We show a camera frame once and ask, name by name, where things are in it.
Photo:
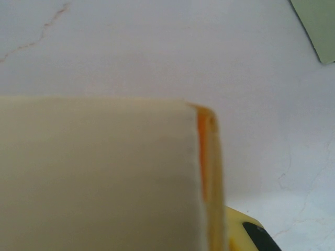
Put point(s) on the yellow paper box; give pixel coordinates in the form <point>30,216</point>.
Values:
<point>104,172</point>

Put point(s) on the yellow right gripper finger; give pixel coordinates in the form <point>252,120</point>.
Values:
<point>243,230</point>

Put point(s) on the light green paper box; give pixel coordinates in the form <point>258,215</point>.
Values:
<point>316,28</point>

